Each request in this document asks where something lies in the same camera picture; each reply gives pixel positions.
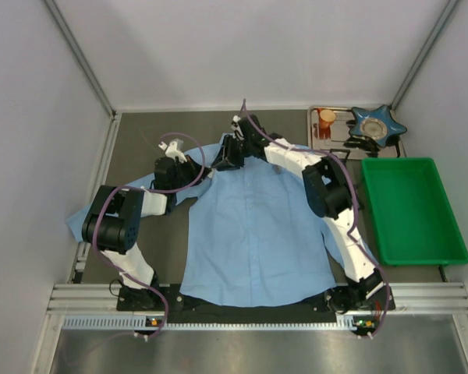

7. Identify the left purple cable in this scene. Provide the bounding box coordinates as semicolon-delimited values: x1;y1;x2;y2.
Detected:
91;132;207;340

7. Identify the black box gold brooch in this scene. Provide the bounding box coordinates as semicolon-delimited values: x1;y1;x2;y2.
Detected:
328;149;351;165

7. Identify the aluminium front rail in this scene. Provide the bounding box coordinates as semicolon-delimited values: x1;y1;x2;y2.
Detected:
47;283;468;333

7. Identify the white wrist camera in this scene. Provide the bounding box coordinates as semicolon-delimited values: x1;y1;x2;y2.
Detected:
231;115;244;139
158;139;187;164

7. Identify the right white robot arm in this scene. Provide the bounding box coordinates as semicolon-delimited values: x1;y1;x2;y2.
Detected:
213;115;388;312

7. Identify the green plastic bin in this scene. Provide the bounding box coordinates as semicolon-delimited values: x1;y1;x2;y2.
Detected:
361;157;468;266

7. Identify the light blue shirt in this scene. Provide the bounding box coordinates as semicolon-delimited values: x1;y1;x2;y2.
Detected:
65;132;379;308

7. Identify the blue star-shaped dish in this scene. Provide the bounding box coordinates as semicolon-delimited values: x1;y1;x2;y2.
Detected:
349;104;407;148

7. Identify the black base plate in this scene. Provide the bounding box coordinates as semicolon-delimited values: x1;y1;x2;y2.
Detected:
116;282;399;324

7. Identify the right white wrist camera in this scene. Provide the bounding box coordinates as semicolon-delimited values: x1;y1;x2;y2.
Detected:
231;115;244;139

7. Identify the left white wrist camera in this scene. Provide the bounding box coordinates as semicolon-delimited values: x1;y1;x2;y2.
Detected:
158;139;187;164

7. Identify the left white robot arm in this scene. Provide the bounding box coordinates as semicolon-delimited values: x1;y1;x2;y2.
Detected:
81;155;211;310

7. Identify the orange cup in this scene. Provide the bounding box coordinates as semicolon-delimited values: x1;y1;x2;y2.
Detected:
318;109;336;129

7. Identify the metal tray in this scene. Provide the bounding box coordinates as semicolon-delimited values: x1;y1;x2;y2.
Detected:
307;106;406;161

